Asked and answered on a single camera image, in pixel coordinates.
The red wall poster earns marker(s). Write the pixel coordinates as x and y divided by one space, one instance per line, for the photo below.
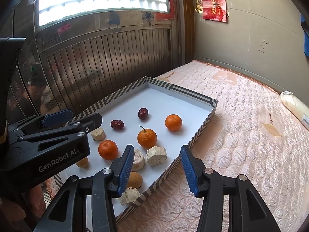
214 10

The orange mandarin smooth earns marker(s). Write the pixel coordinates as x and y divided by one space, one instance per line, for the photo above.
173 122

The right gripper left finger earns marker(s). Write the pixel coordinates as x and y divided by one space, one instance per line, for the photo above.
67 210

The striped white cardboard tray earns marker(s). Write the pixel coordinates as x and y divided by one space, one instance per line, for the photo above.
154 116

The pink quilted bed cover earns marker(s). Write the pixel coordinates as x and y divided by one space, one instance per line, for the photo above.
251 133

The person's left hand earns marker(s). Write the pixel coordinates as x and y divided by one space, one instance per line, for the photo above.
15 215

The metal slatted door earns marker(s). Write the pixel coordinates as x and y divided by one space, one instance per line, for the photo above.
79 51

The orange mandarin with stem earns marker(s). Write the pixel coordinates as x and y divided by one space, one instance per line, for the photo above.
147 138

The small sugarcane piece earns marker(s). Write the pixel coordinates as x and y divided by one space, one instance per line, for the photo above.
129 196
98 134

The dark red jujube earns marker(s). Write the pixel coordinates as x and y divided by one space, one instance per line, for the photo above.
143 113

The large sugarcane cylinder piece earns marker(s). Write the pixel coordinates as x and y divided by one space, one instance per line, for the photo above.
139 161

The pale sugarcane chunk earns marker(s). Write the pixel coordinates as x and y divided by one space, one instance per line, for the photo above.
156 156

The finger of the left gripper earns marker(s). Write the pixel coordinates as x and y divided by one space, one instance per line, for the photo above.
42 121
83 125

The large brown longan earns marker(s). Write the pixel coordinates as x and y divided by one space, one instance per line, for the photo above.
135 180

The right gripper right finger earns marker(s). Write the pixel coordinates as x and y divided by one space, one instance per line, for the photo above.
247 209

